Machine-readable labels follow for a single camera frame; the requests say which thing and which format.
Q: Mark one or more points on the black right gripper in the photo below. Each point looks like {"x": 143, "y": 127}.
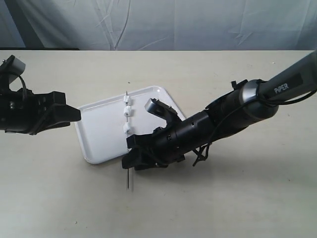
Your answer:
{"x": 168, "y": 145}

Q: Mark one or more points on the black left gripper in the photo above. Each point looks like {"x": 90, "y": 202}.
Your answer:
{"x": 24, "y": 112}

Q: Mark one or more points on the thin metal skewer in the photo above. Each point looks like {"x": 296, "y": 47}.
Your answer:
{"x": 127, "y": 169}

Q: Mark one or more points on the white marshmallow piece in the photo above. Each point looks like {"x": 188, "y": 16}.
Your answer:
{"x": 127, "y": 128}
{"x": 127, "y": 100}
{"x": 127, "y": 111}

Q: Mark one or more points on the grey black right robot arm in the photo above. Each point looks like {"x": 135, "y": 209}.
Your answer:
{"x": 249, "y": 102}

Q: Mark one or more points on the white rectangular plastic tray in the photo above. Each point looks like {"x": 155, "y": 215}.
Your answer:
{"x": 100, "y": 130}

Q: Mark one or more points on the grey fabric backdrop curtain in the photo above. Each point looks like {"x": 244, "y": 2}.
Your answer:
{"x": 159, "y": 25}

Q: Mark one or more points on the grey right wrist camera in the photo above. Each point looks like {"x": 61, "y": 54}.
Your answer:
{"x": 156, "y": 107}

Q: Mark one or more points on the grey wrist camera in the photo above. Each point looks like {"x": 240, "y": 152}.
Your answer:
{"x": 156, "y": 107}
{"x": 13, "y": 64}

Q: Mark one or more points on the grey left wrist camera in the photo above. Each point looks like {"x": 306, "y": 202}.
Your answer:
{"x": 13, "y": 64}

